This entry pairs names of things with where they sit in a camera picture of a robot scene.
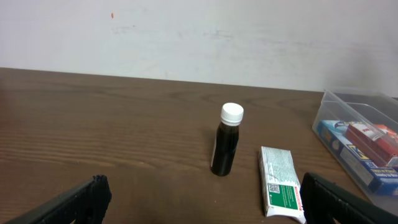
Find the red medicine box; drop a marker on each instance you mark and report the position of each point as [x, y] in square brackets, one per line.
[379, 145]

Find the clear plastic container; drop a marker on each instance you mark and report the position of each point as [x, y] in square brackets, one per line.
[363, 107]

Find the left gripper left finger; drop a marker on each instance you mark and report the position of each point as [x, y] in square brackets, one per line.
[84, 204]

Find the white green medicine box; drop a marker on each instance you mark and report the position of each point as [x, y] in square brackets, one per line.
[280, 184]

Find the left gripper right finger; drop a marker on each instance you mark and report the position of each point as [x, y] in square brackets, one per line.
[325, 202]

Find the blue Kool Fever box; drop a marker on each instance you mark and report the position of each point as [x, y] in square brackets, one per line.
[379, 180]

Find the dark bottle white cap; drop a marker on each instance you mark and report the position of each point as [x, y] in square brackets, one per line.
[226, 139]

